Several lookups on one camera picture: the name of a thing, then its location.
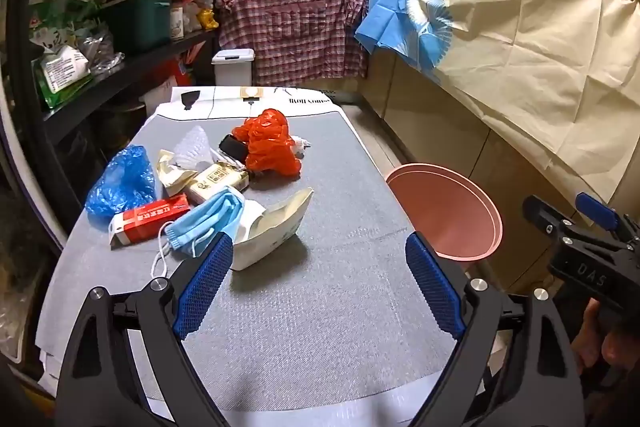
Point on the green storage box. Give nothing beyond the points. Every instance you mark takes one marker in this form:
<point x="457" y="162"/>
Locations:
<point x="138" y="25"/>

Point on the white foam net sleeve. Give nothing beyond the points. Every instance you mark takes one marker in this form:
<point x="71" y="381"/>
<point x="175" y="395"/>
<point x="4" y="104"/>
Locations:
<point x="193" y="151"/>

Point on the cream cloth sheet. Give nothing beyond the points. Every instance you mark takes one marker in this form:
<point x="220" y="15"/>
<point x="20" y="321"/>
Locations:
<point x="557" y="79"/>

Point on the white small trash bin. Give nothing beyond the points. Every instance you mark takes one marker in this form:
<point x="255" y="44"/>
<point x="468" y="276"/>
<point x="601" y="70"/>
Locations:
<point x="234" y="67"/>

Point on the blue face mask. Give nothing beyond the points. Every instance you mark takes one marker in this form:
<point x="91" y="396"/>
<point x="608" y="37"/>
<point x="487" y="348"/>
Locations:
<point x="193" y="232"/>

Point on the blue plastic bag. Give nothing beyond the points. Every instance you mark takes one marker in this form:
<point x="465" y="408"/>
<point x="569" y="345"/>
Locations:
<point x="127" y="182"/>

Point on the white paper box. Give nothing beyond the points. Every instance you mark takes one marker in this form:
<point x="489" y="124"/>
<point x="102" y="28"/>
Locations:
<point x="262" y="230"/>

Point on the grey table mat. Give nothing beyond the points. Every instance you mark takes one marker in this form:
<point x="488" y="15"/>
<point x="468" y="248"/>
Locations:
<point x="329" y="328"/>

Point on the yellow toy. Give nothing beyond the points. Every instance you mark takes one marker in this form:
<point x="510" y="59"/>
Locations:
<point x="206" y="18"/>

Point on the beige tissue pack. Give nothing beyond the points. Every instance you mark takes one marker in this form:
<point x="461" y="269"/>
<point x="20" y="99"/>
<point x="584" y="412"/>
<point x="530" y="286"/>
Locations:
<point x="213" y="180"/>

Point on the blue patterned cloth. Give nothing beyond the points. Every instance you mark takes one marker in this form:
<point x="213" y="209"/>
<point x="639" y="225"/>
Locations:
<point x="419" y="31"/>

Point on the pink plastic bucket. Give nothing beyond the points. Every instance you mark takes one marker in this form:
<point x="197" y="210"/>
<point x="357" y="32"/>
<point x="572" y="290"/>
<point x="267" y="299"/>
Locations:
<point x="454" y="214"/>

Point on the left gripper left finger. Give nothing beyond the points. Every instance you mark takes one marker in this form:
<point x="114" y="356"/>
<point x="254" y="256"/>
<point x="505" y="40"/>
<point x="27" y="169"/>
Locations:
<point x="196" y="282"/>

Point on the green food packet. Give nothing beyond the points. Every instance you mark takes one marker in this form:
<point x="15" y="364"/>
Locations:
<point x="61" y="75"/>

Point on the white tissue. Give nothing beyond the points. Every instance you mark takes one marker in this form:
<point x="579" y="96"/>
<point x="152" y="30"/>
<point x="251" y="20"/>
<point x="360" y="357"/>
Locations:
<point x="299" y="146"/>

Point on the cream wrapper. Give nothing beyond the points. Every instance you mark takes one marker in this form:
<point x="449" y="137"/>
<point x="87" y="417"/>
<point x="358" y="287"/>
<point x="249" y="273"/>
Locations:
<point x="173" y="178"/>

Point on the red cigarette box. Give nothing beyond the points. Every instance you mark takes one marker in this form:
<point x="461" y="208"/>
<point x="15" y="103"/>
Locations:
<point x="142" y="223"/>

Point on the red plastic bag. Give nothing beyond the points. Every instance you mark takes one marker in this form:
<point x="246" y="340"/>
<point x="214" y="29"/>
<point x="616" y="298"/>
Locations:
<point x="269" y="144"/>

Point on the red plaid shirt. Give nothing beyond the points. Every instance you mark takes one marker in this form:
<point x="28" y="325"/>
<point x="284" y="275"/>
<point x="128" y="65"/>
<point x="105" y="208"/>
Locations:
<point x="296" y="41"/>

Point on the person's right hand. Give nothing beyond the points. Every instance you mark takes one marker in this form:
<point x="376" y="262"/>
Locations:
<point x="616" y="348"/>

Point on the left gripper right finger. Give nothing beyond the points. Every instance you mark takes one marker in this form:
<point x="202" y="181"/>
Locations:
<point x="442" y="298"/>

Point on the black shelf rack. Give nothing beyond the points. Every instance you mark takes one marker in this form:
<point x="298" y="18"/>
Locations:
<point x="125" y="66"/>

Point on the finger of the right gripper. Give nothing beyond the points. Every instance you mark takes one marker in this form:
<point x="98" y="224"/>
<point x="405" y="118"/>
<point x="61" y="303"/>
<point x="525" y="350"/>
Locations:
<point x="546" y="218"/>
<point x="604" y="216"/>

